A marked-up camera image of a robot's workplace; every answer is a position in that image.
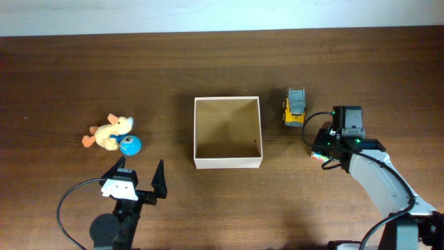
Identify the colourful puzzle cube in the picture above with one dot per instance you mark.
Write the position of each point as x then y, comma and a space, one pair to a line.
319, 157

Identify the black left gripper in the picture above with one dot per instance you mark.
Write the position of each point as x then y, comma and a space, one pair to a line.
159, 182

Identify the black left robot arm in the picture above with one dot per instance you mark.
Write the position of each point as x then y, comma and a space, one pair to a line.
116, 230

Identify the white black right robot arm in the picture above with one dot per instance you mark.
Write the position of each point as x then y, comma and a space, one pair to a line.
407, 219

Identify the open white cardboard box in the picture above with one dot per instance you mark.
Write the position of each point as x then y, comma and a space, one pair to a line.
227, 133

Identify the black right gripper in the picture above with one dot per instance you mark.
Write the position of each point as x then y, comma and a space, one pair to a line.
322, 135

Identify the yellow plush duck toy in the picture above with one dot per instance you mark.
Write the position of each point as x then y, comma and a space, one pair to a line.
107, 135

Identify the yellow grey toy dump truck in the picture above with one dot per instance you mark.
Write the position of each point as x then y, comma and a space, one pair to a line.
294, 108

